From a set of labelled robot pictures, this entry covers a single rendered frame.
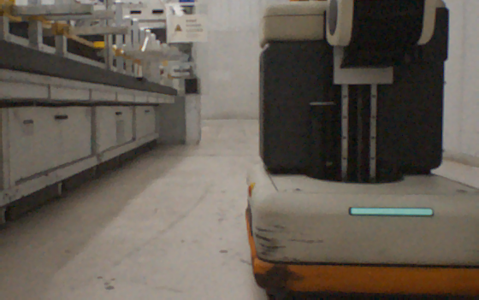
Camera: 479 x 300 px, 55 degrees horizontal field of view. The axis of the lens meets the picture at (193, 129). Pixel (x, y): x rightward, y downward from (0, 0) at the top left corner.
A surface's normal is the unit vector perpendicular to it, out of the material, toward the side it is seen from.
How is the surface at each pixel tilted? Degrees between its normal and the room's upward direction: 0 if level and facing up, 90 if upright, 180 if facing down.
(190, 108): 90
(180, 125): 90
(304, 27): 90
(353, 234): 90
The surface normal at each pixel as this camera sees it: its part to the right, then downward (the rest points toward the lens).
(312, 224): -0.08, 0.06
